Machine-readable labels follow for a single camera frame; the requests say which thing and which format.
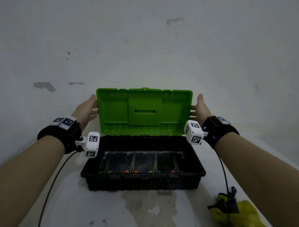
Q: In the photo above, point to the person's right hand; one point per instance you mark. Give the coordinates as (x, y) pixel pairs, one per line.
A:
(201, 110)

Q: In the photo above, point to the person's left hand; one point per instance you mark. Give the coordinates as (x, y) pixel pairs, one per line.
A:
(85, 112)

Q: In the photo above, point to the green lid black toolbox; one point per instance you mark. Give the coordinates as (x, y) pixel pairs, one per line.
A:
(144, 112)

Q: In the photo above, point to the yellow cloth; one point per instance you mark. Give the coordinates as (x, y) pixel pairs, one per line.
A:
(245, 215)

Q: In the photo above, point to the person's right forearm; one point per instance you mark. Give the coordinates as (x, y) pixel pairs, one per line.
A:
(261, 173)

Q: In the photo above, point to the person's left forearm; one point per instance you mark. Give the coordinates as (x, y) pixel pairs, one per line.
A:
(25, 177)

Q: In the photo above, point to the black right wristband with markers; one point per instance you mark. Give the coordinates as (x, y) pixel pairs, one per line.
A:
(222, 133)

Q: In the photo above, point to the black wristband with markers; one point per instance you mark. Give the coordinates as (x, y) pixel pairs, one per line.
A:
(222, 133)
(63, 135)

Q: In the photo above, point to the black left wristband with markers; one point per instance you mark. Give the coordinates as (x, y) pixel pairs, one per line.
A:
(63, 135)

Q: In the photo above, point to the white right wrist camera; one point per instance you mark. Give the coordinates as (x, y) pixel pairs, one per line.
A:
(194, 132)

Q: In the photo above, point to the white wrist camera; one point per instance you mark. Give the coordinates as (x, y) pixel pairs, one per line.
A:
(194, 132)
(91, 145)

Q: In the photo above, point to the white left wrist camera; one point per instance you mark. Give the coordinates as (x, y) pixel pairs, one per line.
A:
(91, 145)

